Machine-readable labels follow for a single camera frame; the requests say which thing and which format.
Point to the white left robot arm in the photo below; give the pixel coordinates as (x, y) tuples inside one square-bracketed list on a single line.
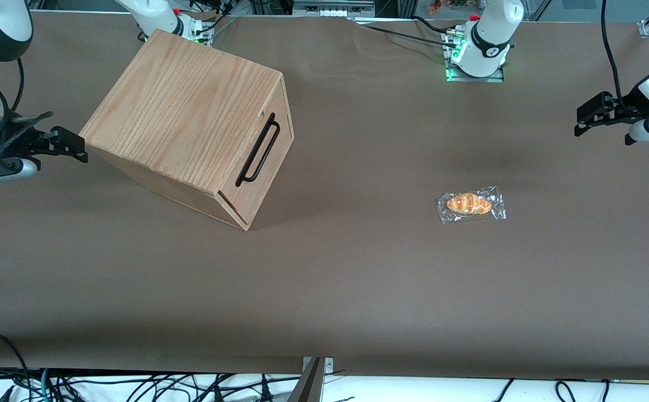
[(486, 39)]

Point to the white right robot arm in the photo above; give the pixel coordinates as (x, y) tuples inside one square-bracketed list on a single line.
[(0, 28)]

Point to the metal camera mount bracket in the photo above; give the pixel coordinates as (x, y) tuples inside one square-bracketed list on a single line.
[(312, 385)]

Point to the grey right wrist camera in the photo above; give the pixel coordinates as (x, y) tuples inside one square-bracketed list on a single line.
[(0, 170)]

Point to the brown table cover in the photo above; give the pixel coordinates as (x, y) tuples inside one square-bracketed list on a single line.
[(357, 279)]

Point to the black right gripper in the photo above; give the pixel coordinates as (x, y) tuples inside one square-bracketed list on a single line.
[(16, 143)]

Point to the plastic wrapped bread roll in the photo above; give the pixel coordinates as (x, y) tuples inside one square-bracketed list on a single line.
[(469, 204)]

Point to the light wooden drawer cabinet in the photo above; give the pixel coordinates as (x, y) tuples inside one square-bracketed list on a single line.
[(179, 111)]

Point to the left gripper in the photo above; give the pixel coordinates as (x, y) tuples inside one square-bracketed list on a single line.
[(623, 110)]

